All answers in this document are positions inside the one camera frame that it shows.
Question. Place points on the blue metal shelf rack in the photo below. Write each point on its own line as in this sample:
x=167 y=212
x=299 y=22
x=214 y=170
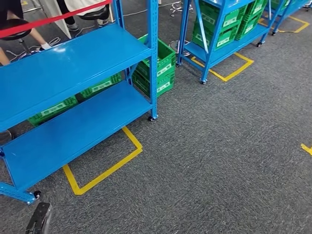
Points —
x=292 y=8
x=219 y=55
x=72 y=58

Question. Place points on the green plastic crate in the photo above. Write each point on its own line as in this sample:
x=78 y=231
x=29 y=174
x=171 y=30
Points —
x=114 y=79
x=229 y=37
x=209 y=13
x=277 y=3
x=146 y=85
x=253 y=6
x=248 y=27
x=165 y=58
x=70 y=102

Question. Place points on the white desk panel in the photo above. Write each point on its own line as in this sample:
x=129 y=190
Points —
x=54 y=16

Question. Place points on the red barrier belt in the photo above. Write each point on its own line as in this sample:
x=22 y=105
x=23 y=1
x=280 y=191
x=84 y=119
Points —
x=48 y=20

